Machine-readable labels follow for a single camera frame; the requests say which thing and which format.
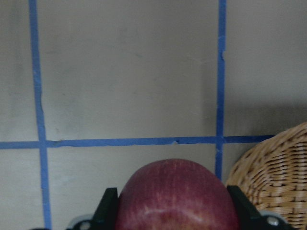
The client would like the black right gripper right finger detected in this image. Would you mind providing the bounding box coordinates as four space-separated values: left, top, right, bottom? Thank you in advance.
226 185 262 230

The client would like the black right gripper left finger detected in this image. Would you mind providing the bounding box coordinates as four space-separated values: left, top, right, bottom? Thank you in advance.
92 187 118 230

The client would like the red apple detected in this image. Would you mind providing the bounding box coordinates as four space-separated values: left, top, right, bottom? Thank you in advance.
115 159 240 230

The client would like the woven wicker basket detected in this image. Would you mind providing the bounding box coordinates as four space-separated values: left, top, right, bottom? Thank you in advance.
226 123 307 230

